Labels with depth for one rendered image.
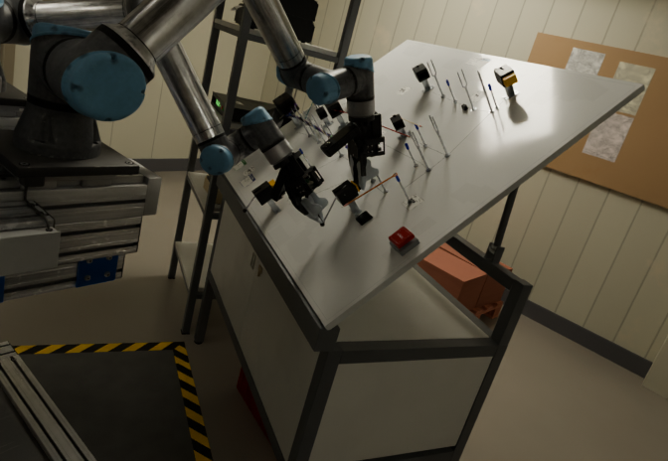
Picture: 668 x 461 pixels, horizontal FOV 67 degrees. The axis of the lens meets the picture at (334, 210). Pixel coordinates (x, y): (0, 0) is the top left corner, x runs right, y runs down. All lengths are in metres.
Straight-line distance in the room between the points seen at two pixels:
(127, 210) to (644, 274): 3.31
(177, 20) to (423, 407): 1.19
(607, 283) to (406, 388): 2.60
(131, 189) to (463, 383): 1.06
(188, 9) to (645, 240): 3.32
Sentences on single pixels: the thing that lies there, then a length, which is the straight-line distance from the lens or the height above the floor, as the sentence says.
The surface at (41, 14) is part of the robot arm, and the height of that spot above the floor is 1.37.
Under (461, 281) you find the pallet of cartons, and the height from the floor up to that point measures 0.38.
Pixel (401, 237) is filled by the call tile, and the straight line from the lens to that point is 1.25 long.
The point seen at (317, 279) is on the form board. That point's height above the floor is 0.91.
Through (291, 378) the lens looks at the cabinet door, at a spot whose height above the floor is 0.61.
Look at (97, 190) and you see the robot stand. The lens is 1.12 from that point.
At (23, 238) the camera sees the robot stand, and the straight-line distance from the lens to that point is 0.96.
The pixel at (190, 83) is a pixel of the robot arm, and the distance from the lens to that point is 1.28.
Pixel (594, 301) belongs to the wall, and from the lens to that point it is 3.95.
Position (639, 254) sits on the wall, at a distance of 3.84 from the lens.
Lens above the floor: 1.48
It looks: 17 degrees down
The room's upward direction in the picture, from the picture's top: 15 degrees clockwise
